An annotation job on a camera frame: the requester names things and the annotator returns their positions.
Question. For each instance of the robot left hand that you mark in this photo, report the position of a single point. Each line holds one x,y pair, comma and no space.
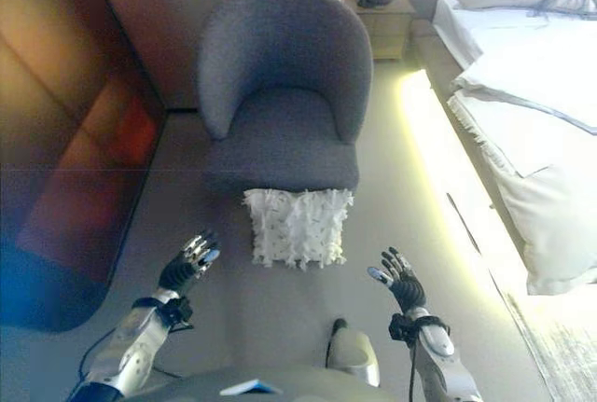
186,267

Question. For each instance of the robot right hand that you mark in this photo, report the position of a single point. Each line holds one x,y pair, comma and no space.
406,285

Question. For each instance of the white fringed cushion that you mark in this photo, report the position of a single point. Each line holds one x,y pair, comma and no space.
298,229

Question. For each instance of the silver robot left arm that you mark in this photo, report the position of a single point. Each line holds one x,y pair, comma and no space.
130,341

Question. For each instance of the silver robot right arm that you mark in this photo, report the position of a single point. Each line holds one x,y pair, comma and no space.
443,355

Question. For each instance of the silver robot right leg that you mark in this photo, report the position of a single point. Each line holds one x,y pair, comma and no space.
354,350

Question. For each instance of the beige upholstered bed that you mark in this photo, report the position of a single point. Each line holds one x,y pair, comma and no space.
471,159

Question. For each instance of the silver robot torso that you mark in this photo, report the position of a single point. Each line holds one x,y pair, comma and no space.
280,385

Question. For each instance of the white fringed bed blanket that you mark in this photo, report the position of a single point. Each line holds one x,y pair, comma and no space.
550,215

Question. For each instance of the grey fabric armchair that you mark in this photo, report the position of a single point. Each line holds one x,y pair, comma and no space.
284,131

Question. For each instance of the grey patterned rug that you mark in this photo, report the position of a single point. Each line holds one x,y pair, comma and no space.
559,355

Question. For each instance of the dark glossy cabinet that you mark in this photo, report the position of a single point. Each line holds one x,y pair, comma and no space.
70,117

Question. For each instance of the light wooden nightstand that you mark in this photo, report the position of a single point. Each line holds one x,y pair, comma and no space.
380,31

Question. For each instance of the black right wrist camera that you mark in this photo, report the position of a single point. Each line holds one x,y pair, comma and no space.
400,327

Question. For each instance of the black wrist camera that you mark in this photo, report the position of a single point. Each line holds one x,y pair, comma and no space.
179,313
400,327

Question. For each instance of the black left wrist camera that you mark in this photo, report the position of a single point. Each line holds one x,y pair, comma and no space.
179,313

